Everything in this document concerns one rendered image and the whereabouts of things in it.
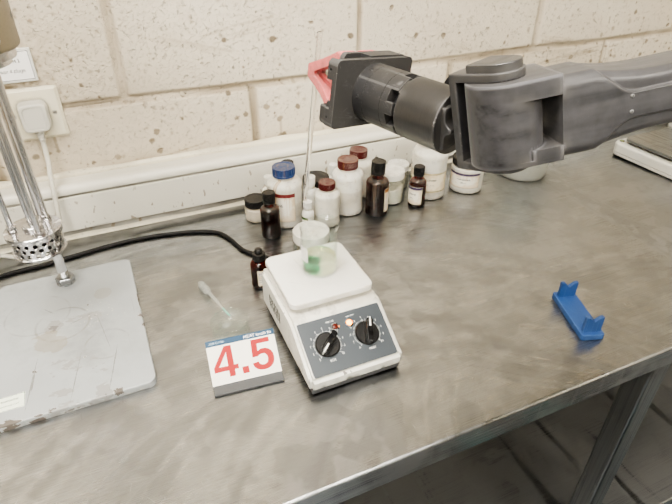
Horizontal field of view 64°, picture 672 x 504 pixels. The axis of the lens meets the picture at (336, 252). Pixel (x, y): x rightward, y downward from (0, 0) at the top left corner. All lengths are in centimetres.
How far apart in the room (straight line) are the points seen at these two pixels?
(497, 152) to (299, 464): 40
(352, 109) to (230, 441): 40
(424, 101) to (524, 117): 9
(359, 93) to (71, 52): 59
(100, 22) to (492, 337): 78
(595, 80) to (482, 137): 9
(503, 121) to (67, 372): 61
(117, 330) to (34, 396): 13
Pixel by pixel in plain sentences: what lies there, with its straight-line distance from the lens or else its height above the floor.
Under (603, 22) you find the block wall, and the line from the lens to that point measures 153.
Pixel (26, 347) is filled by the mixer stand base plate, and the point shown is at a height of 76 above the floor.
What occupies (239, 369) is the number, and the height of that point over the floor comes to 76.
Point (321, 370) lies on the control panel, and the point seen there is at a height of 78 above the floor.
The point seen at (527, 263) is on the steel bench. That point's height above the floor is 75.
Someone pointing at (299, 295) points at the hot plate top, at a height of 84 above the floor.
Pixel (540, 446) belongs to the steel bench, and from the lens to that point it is 157.
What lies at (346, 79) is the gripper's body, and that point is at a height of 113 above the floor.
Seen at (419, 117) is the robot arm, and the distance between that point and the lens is 48.
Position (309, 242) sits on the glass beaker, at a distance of 70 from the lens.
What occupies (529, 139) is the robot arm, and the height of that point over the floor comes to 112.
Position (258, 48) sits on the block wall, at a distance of 106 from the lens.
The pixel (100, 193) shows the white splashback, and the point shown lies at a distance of 105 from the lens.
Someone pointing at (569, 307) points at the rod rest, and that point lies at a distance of 88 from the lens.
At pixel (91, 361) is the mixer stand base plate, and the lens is 80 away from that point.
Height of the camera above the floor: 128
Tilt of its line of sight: 34 degrees down
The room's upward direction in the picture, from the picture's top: straight up
